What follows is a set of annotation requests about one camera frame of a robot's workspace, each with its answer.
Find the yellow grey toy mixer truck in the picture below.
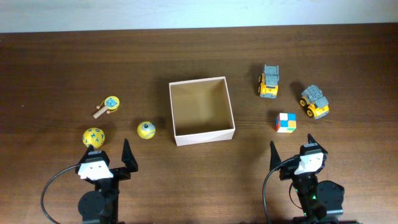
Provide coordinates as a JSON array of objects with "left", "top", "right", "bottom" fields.
[{"left": 299, "top": 85, "right": 330, "bottom": 119}]

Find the beige open cardboard box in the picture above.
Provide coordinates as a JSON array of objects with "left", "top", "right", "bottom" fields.
[{"left": 169, "top": 77, "right": 236, "bottom": 146}]

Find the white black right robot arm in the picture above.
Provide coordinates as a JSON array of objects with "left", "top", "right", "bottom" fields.
[{"left": 268, "top": 134, "right": 345, "bottom": 223}]

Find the yellow ball with blue letters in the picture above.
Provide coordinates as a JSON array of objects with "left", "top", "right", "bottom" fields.
[{"left": 82, "top": 128, "right": 105, "bottom": 148}]

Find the yellow wooden rattle drum toy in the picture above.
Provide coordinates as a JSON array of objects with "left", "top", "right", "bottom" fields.
[{"left": 93, "top": 96, "right": 121, "bottom": 119}]

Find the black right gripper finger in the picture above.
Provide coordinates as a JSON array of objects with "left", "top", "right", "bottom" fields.
[
  {"left": 269, "top": 141, "right": 282, "bottom": 170},
  {"left": 307, "top": 133, "right": 317, "bottom": 144}
]

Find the yellow grey minion ball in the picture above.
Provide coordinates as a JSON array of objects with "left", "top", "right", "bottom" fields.
[{"left": 137, "top": 121, "right": 156, "bottom": 139}]

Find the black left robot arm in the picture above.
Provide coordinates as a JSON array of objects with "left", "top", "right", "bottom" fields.
[{"left": 75, "top": 139, "right": 138, "bottom": 224}]

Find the small colourful puzzle cube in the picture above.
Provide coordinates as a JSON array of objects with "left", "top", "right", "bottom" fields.
[{"left": 275, "top": 113, "right": 297, "bottom": 133}]

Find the yellow grey toy dump truck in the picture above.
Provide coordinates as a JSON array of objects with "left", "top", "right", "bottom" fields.
[{"left": 258, "top": 65, "right": 280, "bottom": 99}]

